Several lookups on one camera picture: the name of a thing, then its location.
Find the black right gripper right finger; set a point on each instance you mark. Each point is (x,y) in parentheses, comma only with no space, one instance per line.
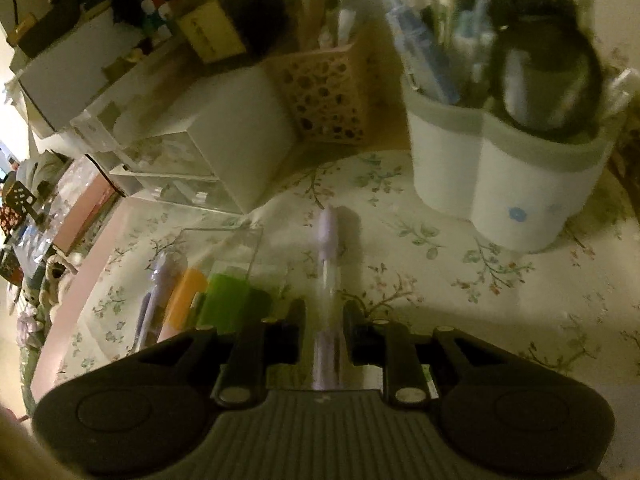
(400,354)

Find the white storage box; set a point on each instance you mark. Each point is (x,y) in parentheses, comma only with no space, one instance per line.
(63,80)

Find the black magnifying glass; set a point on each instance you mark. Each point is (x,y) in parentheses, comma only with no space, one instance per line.
(546,79)

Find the green cap highlighter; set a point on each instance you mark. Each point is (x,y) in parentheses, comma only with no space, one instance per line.
(224,300)

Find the orange cap highlighter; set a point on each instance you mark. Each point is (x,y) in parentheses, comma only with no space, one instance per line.
(191,283)

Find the purple clear mechanical pencil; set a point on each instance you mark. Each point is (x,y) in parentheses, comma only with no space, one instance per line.
(326,371)

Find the clear acrylic drawer box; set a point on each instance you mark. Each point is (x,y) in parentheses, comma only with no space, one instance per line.
(231,251)

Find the purple bunny pen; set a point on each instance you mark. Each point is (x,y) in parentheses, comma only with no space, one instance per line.
(154,303)

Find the pink box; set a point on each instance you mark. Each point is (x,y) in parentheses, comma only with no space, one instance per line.
(80,195)

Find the floral tablecloth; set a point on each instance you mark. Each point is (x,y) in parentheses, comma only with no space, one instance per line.
(573,308)

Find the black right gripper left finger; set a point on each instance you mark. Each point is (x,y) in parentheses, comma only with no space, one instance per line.
(246,357)

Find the white rabbit drawer organizer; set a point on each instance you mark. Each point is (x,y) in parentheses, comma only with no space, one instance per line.
(215,142)

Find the framed calligraphy sign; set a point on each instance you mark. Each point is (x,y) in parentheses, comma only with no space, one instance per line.
(210,33)

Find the pink perforated pen cup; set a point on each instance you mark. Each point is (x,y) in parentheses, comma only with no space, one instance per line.
(327,92)

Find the white flower pen holder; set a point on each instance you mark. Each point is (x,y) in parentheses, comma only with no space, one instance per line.
(516,190)

